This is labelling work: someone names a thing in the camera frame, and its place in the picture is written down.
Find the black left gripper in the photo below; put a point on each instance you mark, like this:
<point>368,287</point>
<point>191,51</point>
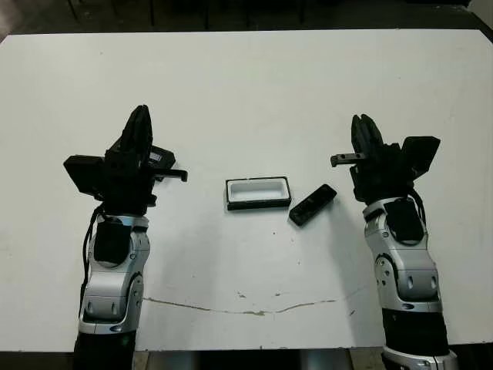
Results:
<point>127,185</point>

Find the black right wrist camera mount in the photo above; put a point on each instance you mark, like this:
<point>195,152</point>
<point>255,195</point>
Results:
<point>421,154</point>

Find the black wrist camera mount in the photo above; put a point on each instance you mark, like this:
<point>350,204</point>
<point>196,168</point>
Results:
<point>421,154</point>
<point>82,175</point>

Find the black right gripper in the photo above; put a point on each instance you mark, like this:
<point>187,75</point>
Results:
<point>381,173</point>

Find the black box base white insert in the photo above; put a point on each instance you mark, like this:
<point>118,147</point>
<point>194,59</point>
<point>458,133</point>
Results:
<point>258,202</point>

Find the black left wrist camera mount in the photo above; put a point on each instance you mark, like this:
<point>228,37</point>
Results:
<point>82,175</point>

